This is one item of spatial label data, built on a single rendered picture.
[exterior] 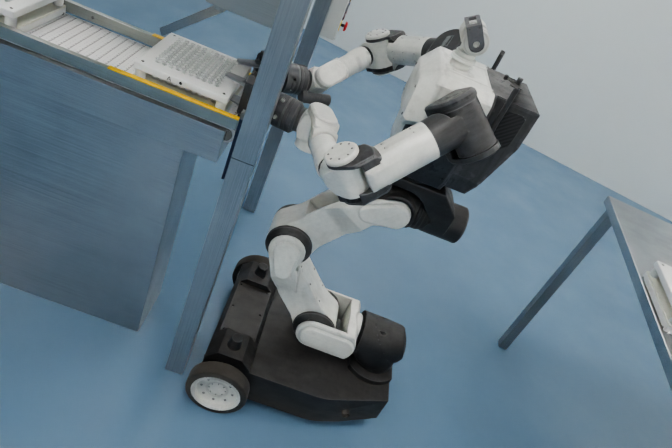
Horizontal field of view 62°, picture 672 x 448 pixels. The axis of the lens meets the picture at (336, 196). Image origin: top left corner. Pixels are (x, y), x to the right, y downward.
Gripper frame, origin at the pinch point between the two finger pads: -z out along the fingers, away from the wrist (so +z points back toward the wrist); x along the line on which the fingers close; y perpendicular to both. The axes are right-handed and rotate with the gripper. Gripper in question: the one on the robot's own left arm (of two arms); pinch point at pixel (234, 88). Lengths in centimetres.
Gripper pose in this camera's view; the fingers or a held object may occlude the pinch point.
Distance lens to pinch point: 148.8
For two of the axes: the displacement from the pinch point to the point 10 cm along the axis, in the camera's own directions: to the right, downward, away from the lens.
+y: 2.5, -4.8, 8.4
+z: 9.0, 4.4, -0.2
